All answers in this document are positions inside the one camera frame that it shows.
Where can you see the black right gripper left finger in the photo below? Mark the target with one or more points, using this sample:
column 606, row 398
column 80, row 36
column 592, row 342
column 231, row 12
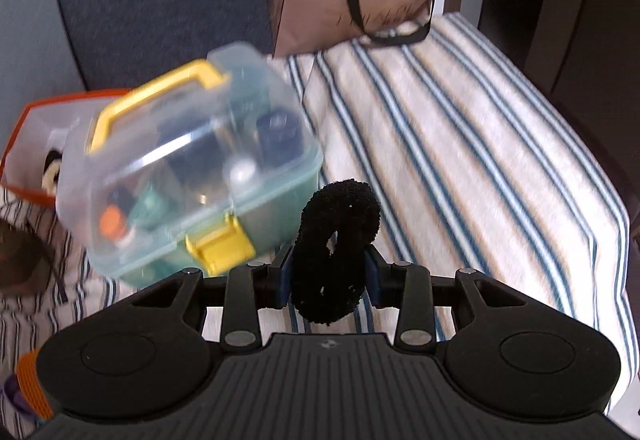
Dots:
column 249, row 288

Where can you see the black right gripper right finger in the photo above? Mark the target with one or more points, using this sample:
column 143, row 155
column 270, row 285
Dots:
column 406, row 287

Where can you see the black fluffy scrunchie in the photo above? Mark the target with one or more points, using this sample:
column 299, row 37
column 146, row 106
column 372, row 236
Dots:
column 328, row 268

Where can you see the orange honeycomb mesh pad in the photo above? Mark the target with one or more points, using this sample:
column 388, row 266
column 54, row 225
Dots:
column 27, row 378

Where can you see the purple plush cloth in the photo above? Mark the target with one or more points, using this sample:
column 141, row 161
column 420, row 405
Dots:
column 10, row 388

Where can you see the clear plastic storage box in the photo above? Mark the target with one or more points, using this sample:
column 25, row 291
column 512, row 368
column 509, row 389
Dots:
column 207, row 166

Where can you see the striped sofa cover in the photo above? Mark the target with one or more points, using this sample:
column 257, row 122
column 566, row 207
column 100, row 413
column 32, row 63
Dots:
column 479, row 179

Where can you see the brown plaid pouch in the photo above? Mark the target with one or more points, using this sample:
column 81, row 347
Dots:
column 27, row 262

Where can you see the black white plush toy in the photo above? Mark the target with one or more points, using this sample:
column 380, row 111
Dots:
column 51, row 172

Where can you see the orange cardboard box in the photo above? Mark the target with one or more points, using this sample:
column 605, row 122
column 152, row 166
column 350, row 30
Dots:
column 42, row 126

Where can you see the light grey back cushion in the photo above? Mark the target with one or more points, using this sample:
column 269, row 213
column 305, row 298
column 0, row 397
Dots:
column 37, row 60

